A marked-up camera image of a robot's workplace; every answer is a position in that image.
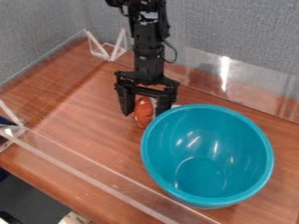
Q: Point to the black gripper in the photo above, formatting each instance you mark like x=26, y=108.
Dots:
x=146, y=80

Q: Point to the red white toy mushroom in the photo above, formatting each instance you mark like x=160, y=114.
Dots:
x=144, y=111

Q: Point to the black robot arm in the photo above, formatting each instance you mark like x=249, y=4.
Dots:
x=150, y=30

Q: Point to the blue plastic bowl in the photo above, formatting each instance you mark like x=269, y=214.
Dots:
x=207, y=155

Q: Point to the clear acrylic corner bracket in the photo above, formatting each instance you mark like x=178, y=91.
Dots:
x=104, y=50

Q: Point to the clear acrylic left wall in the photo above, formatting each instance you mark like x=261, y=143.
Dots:
x=56, y=49

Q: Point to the clear acrylic wall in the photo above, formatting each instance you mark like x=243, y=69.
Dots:
x=56, y=49
x=82, y=182
x=239, y=82

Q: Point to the clear acrylic back wall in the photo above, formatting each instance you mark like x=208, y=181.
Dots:
x=239, y=82

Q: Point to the clear acrylic left bracket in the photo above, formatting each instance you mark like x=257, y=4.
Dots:
x=10, y=125

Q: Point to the clear acrylic front wall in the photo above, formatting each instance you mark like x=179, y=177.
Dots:
x=82, y=182

